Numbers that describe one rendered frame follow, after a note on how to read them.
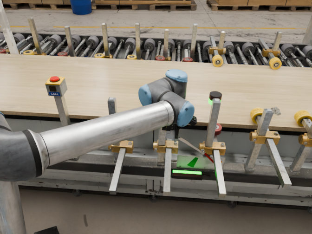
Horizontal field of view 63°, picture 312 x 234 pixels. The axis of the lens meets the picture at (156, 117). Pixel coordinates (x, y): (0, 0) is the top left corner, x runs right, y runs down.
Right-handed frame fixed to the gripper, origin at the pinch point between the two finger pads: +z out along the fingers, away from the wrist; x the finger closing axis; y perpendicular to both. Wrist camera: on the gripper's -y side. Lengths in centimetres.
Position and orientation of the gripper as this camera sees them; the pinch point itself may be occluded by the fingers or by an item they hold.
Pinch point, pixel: (176, 139)
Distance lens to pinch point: 126.0
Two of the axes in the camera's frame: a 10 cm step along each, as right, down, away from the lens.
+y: -10.0, -0.6, 0.5
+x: -0.8, 6.1, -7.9
